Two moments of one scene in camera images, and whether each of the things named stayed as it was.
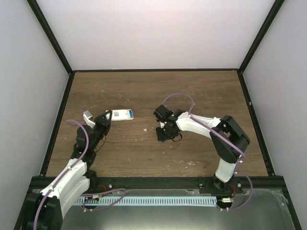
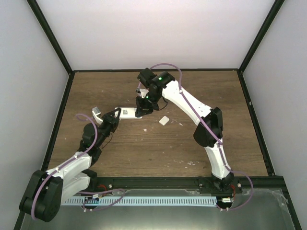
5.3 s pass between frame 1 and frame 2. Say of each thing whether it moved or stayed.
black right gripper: moved
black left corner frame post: stayed
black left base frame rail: stayed
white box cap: moved
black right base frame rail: stayed
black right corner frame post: stayed
